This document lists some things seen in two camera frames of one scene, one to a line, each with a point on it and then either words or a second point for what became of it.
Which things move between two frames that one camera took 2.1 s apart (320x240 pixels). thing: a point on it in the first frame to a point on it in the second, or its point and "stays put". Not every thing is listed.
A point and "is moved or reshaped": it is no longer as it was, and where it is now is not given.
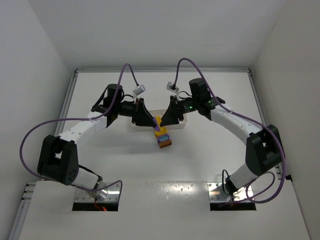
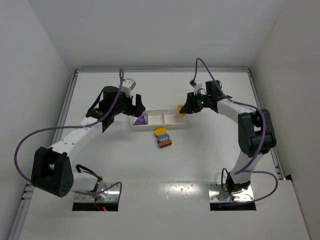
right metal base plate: [216, 193] stays put
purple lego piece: [156, 127] is moved or reshaped
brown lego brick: [164, 144] stays put
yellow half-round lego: [158, 120] is moved or reshaped
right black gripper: [178, 110] to [193, 104]
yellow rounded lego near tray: [163, 130] stays put
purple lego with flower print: [163, 137] stays put
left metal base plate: [82, 195] stays put
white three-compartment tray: [155, 116] stays put
